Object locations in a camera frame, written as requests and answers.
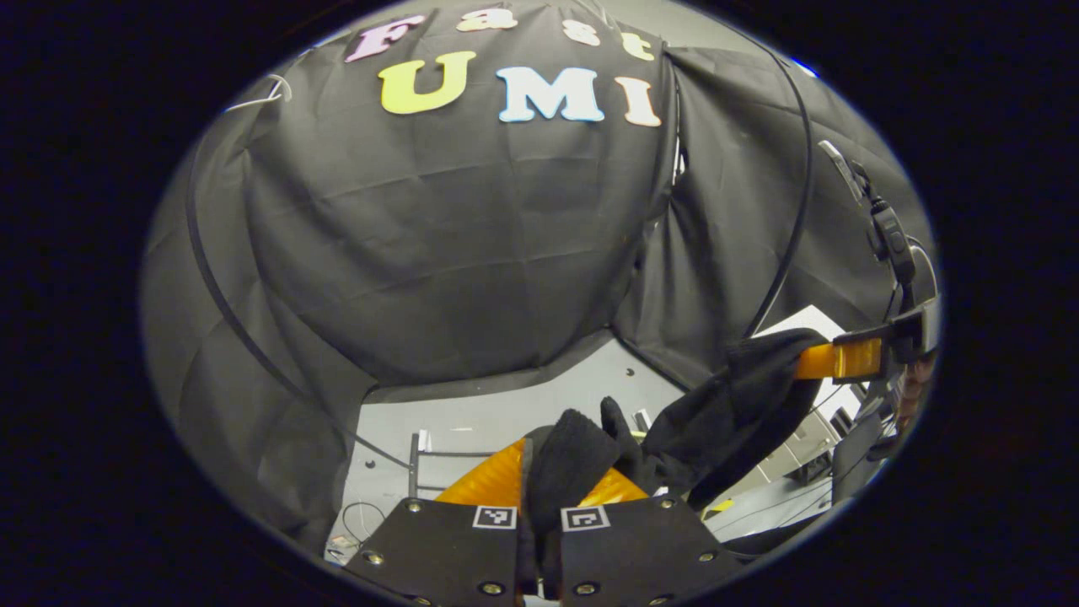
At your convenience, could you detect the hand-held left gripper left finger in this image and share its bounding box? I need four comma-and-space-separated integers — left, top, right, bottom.
346, 437, 536, 607

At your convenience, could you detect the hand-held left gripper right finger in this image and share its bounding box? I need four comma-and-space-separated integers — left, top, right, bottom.
544, 468, 747, 607

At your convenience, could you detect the black knit-collar jacket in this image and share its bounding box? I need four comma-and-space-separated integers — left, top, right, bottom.
524, 327, 831, 515

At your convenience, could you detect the black metal clothes rack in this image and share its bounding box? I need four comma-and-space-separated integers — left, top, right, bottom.
184, 38, 814, 500

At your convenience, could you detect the white empty clothes hanger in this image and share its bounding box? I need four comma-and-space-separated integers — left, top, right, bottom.
223, 74, 292, 113

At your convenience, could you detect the black backdrop cloth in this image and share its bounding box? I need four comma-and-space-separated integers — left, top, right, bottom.
143, 4, 932, 557

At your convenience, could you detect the black floor cable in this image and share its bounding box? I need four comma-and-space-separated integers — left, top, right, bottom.
340, 500, 389, 547

